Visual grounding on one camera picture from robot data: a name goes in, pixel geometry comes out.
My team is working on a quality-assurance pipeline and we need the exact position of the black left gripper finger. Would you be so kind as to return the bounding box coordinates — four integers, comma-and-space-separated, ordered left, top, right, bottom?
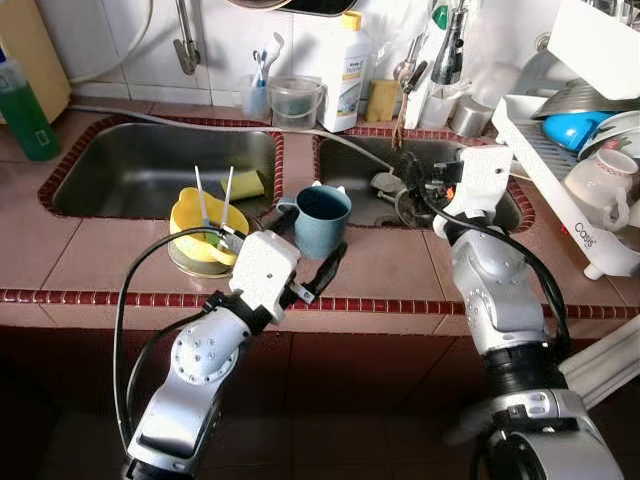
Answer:
262, 205, 301, 239
303, 242, 348, 299

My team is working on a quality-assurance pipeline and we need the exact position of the dark blue mug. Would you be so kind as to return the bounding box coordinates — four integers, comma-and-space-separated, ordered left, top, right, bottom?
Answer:
276, 183, 353, 261

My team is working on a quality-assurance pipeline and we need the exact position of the white green chopstick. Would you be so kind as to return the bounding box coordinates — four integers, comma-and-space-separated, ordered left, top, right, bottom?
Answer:
194, 165, 211, 241
220, 165, 236, 236

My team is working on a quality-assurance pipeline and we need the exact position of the yellow plastic bowl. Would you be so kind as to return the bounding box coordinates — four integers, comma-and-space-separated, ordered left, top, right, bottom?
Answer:
168, 187, 251, 266

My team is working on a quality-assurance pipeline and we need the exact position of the stainless steel dish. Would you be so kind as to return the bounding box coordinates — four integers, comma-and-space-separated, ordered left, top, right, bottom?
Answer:
165, 235, 236, 279

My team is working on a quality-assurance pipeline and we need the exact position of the yellow green scrub sponge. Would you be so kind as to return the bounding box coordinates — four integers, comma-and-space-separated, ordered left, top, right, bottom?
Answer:
222, 170, 266, 201

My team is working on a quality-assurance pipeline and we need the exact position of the steel sink basin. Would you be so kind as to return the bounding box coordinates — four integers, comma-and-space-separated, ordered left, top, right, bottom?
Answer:
50, 123, 281, 221
320, 138, 526, 229

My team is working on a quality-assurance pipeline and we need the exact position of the plain yellow sponge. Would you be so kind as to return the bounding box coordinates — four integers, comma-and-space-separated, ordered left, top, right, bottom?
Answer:
365, 80, 403, 124

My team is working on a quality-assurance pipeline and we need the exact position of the small steel cup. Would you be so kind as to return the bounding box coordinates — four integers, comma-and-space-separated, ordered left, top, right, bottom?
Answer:
450, 95, 496, 138

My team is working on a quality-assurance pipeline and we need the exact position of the white dish rack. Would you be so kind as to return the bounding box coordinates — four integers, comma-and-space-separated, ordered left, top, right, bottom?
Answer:
492, 93, 640, 279

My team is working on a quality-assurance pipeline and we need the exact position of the white detergent bottle yellow cap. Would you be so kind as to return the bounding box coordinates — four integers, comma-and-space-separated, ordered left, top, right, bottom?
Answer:
320, 12, 373, 133

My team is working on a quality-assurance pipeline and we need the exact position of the chrome pull-out faucet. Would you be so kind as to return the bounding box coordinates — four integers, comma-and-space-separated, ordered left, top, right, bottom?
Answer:
430, 0, 471, 88

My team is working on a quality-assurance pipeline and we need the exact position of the clear plastic measuring cup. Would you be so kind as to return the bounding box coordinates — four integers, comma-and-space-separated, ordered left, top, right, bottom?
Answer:
268, 75, 326, 131

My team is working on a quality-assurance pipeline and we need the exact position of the clear plastic tub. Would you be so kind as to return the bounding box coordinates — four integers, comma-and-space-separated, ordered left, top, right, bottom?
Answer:
480, 62, 521, 106

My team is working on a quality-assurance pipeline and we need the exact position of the clear toothbrush cup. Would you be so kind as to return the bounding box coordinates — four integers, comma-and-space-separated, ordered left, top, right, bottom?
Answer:
243, 75, 273, 123

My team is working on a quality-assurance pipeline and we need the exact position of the blue plastic bowl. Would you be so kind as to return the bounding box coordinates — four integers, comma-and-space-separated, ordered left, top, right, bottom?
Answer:
542, 110, 611, 153

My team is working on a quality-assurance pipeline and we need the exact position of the white ceramic mug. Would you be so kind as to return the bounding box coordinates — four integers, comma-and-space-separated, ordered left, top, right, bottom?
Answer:
563, 148, 639, 233

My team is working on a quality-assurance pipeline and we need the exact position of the clear plastic bag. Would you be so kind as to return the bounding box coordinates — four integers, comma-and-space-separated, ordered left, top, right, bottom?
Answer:
470, 0, 561, 91

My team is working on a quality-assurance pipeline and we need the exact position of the steel mixing bowl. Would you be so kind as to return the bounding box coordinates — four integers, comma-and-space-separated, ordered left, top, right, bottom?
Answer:
540, 80, 626, 119

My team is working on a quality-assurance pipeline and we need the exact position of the white toothbrush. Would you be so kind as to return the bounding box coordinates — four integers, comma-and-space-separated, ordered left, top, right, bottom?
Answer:
252, 33, 286, 86

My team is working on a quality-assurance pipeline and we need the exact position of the black pan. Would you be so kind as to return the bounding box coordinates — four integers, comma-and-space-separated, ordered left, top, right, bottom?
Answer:
280, 0, 359, 18

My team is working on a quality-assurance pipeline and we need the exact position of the white ceramic plate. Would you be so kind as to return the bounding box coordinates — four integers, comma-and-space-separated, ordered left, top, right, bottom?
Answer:
585, 110, 640, 161

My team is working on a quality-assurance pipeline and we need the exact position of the white cutlery holder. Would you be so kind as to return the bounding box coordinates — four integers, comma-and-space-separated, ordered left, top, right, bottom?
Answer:
547, 0, 640, 101

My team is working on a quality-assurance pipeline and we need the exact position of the round steel pan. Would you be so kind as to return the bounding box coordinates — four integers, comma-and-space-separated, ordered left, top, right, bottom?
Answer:
228, 0, 301, 9

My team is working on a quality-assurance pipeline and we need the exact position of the white ridged bar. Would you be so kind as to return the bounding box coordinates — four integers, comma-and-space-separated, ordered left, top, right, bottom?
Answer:
560, 318, 640, 411

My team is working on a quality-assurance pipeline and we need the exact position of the steel cutlery bunch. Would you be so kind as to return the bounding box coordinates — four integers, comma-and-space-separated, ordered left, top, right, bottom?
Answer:
585, 0, 640, 26

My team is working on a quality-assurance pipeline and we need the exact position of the green dish soap bottle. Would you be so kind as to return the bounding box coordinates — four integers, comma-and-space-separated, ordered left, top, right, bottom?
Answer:
0, 50, 61, 163

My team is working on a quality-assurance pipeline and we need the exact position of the beige water filter unit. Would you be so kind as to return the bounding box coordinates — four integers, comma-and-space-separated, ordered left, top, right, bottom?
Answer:
0, 0, 73, 126

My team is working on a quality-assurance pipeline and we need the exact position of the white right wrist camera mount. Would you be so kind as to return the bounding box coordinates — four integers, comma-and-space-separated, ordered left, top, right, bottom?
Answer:
440, 145, 514, 239

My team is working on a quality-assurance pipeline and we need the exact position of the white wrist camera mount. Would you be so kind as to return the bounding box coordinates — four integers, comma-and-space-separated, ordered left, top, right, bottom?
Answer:
440, 145, 514, 239
230, 230, 301, 311

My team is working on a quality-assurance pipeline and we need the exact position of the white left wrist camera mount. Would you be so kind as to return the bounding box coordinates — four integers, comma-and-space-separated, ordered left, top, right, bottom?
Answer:
230, 230, 301, 311

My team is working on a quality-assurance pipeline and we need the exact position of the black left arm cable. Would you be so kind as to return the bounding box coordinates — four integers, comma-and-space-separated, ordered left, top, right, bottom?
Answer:
112, 225, 241, 451

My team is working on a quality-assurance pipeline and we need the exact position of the chrome wall tap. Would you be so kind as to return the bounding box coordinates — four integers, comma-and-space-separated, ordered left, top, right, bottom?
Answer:
172, 0, 201, 76

